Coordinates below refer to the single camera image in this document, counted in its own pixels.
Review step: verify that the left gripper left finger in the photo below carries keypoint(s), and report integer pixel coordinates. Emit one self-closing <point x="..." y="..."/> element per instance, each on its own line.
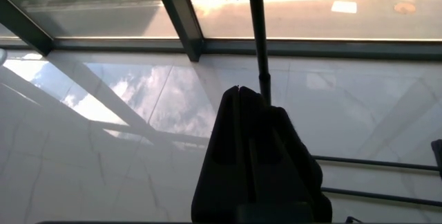
<point x="221" y="168"/>

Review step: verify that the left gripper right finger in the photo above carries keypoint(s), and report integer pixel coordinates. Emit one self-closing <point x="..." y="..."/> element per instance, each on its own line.
<point x="273" y="175"/>

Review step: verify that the black short-sleeved shirt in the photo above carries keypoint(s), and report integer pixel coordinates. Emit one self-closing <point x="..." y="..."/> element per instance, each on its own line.
<point x="319" y="186"/>

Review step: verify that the black clothes rack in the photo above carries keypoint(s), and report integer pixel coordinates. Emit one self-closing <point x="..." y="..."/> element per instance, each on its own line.
<point x="257" y="27"/>

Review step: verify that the window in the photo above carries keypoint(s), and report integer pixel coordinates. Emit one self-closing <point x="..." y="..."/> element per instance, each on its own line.
<point x="103" y="9"/>

